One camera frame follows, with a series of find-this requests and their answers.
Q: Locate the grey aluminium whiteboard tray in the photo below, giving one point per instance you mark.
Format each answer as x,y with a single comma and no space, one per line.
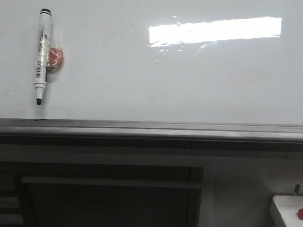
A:
287,135

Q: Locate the small red object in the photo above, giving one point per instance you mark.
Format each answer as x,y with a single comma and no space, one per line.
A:
300,214

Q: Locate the white black whiteboard marker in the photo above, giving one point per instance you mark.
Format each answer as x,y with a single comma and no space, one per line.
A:
42,58

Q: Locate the dark cabinet panel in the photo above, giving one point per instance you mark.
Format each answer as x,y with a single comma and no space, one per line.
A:
79,195

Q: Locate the red round magnet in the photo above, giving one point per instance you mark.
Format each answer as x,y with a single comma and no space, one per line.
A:
56,57

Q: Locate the large white whiteboard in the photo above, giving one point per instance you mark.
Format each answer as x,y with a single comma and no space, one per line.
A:
229,61

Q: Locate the white table corner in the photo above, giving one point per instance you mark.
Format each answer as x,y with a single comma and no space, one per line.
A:
284,210

